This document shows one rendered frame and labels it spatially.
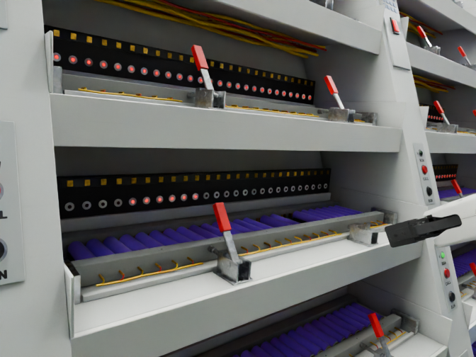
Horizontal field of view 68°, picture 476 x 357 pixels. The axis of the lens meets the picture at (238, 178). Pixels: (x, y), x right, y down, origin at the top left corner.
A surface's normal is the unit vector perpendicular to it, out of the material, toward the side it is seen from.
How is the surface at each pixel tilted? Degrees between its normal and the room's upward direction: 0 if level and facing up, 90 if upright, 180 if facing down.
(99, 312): 20
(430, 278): 90
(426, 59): 110
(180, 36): 90
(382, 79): 90
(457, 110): 90
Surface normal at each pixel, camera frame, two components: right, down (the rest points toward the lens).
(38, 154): 0.61, -0.18
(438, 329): -0.78, 0.04
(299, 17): 0.62, 0.17
